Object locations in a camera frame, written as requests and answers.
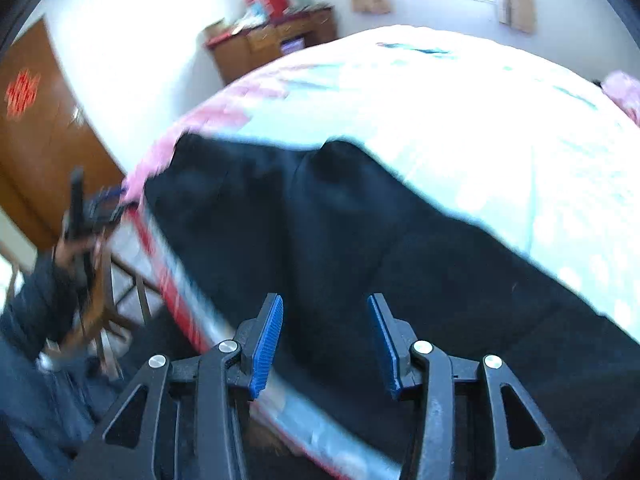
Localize person's left forearm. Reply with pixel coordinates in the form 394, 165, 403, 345
0, 255, 96, 357

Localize person's left hand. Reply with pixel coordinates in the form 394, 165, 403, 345
52, 230, 105, 281

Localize brown wooden door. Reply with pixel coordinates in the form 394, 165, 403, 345
0, 17, 127, 252

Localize black pants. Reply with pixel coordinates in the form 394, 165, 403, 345
142, 132, 640, 463

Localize red door decoration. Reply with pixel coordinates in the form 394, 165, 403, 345
5, 71, 41, 119

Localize blue pink polka dot blanket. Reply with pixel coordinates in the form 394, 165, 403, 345
122, 25, 640, 477

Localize red box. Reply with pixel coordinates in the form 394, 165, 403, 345
245, 0, 289, 19

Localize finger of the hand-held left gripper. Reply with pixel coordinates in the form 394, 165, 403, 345
88, 186, 126, 225

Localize pink pillow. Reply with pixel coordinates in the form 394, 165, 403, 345
600, 70, 640, 127

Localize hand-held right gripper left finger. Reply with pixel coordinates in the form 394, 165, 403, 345
75, 293, 285, 480

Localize wooden desk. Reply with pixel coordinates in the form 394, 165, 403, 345
205, 6, 339, 86

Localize person's leg in jeans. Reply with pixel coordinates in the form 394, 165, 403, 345
0, 335, 118, 480

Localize wooden chair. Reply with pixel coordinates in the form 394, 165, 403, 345
0, 240, 157, 382

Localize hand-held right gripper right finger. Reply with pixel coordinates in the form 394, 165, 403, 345
367, 293, 584, 480

